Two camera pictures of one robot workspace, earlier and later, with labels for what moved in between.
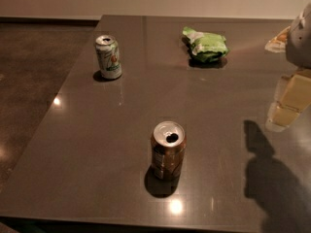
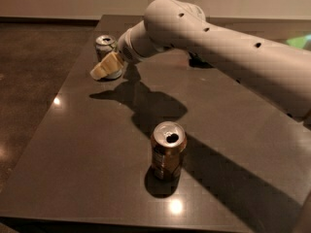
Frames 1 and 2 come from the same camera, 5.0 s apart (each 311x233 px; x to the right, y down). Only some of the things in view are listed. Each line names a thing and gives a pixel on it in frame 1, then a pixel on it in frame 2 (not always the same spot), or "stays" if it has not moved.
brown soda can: (167, 144) stays
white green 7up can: (108, 55) stays
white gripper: (299, 42) -> (124, 48)
